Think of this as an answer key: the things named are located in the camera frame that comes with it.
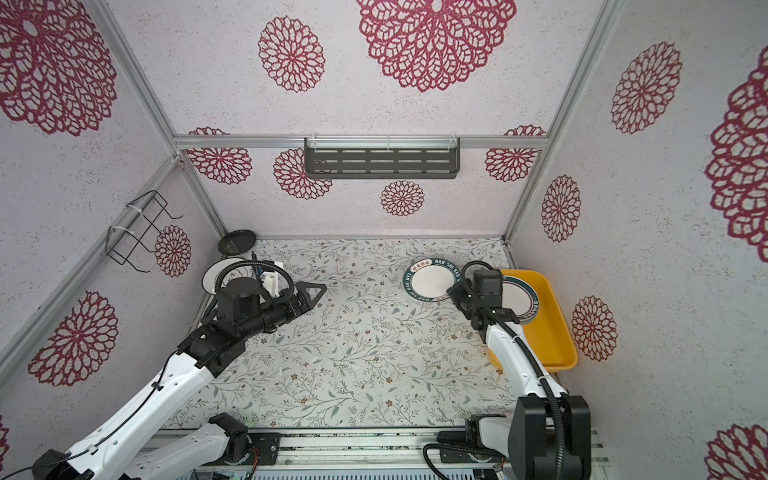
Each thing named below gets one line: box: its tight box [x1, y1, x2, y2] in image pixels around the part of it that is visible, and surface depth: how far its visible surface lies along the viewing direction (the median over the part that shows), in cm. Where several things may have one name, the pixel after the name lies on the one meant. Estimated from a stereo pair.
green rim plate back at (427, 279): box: [402, 258, 462, 302], surface depth 94 cm
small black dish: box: [218, 229, 256, 256], surface depth 123 cm
